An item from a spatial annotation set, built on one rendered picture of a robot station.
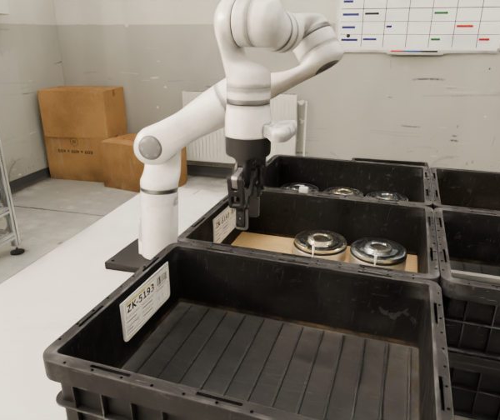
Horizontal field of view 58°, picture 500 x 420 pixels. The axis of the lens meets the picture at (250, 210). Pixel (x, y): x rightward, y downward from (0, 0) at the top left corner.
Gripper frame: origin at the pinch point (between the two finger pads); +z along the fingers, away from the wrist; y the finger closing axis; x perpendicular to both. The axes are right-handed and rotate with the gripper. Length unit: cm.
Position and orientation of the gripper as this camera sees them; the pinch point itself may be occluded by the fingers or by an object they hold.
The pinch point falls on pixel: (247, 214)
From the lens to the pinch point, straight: 79.8
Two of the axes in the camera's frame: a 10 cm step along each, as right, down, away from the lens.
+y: -3.2, 3.4, -8.8
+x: 9.5, 1.2, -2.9
